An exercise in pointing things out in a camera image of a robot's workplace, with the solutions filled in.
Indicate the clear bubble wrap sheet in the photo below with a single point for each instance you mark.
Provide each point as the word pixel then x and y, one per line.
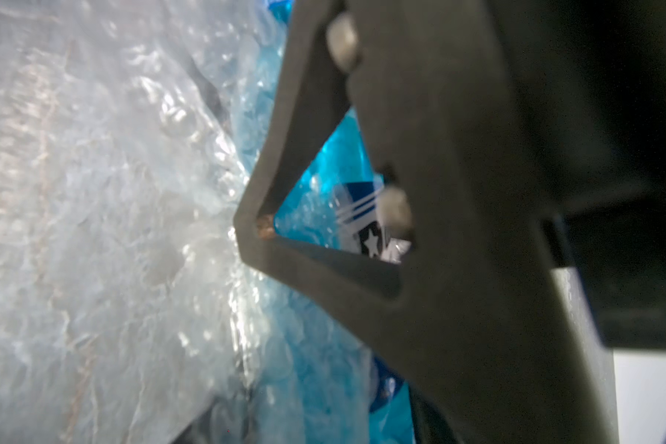
pixel 128 133

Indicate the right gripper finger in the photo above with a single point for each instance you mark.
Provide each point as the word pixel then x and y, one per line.
pixel 471 316

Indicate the blue glass bottle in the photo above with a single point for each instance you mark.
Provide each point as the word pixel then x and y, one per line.
pixel 312 190

